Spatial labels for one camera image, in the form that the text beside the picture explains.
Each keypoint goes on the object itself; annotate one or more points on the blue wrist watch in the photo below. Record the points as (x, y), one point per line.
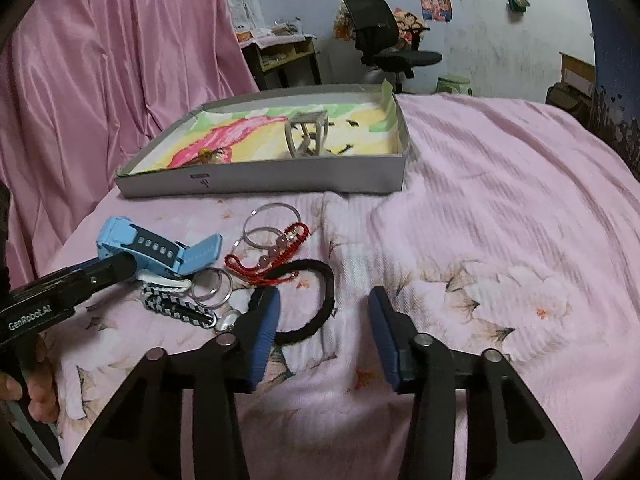
(200, 255)

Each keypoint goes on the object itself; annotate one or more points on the pink curtain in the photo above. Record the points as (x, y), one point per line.
(125, 60)

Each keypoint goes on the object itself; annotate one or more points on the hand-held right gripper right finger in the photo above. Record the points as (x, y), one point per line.
(385, 340)

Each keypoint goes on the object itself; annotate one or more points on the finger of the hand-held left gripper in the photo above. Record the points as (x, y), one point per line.
(112, 272)

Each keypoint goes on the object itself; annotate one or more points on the wooden desk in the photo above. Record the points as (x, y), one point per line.
(300, 47)

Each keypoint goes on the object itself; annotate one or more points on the green plastic stool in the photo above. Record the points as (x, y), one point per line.
(454, 82)

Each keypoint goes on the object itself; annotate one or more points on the colourful painted paper lining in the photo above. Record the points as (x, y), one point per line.
(250, 135)

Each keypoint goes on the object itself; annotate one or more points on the pile of books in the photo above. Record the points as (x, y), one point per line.
(282, 30)

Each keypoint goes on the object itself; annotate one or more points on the cartoon figure poster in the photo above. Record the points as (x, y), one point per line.
(412, 27)

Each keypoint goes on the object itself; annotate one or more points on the silver bangle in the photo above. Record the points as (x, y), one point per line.
(260, 228)
(273, 204)

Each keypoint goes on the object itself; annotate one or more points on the beige hair claw clip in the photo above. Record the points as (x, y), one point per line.
(290, 135)

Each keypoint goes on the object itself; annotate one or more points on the small golden brown ornament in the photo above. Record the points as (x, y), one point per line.
(206, 155)

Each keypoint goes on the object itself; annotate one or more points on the green hanging ornament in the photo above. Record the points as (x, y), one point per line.
(518, 6)

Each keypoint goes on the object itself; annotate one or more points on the pink floral blanket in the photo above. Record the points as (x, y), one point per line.
(500, 210)

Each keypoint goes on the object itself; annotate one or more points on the brown bag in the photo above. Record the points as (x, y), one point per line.
(567, 102)

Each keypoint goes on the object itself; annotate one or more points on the white plastic clip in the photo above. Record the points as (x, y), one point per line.
(160, 280)

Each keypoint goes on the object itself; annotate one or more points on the cartoon wall poster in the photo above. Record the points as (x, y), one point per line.
(435, 2)

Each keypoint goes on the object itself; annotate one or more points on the grey cardboard box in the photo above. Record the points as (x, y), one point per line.
(300, 175)

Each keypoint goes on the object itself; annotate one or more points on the wooden cabinet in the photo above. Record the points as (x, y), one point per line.
(575, 72)

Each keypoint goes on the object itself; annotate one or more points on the person's left hand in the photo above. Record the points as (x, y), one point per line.
(42, 390)

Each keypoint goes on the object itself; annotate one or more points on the blue printed cloth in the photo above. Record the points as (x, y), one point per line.
(615, 85)

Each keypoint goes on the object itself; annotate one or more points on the black office chair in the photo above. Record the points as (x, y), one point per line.
(375, 25)

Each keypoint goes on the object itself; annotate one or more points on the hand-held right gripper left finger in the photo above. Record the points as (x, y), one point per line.
(262, 330)

